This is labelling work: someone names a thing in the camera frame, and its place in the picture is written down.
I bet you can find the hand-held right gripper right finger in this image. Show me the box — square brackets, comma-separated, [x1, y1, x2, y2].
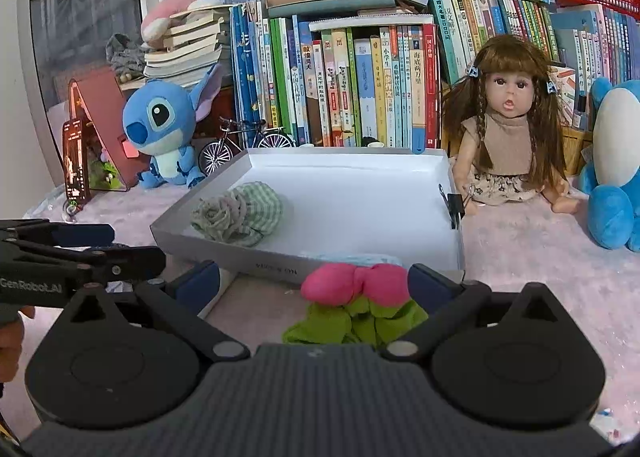
[381, 263, 568, 363]

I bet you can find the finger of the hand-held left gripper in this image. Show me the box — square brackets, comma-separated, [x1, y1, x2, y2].
[0, 239, 167, 285]
[0, 219, 116, 250]

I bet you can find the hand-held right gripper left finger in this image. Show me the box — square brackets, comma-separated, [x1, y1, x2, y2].
[70, 261, 251, 363]

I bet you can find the pink and green sock bundle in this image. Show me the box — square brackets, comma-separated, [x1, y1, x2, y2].
[282, 263, 431, 349]

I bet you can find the white cardboard box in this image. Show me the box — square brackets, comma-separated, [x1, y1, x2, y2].
[150, 147, 467, 288]

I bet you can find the person's left hand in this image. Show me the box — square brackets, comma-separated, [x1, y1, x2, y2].
[0, 306, 36, 385]

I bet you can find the black binder clip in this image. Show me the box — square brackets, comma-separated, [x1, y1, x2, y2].
[438, 183, 467, 231]

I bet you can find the light blue cloth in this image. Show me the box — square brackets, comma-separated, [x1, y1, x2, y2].
[300, 252, 404, 269]

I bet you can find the green checked cloth bundle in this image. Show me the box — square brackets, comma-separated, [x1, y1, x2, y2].
[191, 181, 284, 248]

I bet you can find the pink miniature house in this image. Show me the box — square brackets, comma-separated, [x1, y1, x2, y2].
[62, 68, 152, 202]

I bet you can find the miniature model bicycle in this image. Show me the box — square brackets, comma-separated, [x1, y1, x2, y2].
[198, 117, 297, 176]

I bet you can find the blue big-eared alien plush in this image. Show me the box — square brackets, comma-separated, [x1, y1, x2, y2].
[122, 63, 225, 190]

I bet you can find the brown-haired baby doll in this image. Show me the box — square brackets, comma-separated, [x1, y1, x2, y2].
[440, 34, 584, 216]

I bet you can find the grey plush toy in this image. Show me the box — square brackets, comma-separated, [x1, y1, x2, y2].
[105, 33, 147, 84]

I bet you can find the large blue and white plush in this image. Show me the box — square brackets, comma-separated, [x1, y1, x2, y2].
[578, 77, 640, 254]

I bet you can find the wooden box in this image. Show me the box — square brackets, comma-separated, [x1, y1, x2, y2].
[561, 126, 594, 178]

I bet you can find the stack of worn paperback books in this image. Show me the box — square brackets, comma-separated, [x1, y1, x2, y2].
[142, 9, 234, 88]

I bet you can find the row of upright picture books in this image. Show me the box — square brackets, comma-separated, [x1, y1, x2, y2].
[230, 2, 444, 150]

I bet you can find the pink plush toy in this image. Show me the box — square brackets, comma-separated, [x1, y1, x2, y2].
[140, 0, 202, 50]

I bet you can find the patterned gift box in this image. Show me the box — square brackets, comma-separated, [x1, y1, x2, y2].
[546, 64, 582, 128]

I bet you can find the row of leaning thin books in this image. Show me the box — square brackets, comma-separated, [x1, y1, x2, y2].
[415, 0, 561, 88]

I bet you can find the white flat book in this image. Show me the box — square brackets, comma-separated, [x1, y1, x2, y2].
[308, 12, 437, 34]

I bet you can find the row of blue-spined books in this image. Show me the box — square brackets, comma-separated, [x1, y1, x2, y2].
[550, 4, 640, 134]

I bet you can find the dark green flat book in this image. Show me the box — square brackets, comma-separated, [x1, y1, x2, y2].
[267, 0, 399, 20]

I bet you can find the metal key ring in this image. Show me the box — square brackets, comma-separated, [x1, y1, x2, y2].
[61, 201, 86, 226]

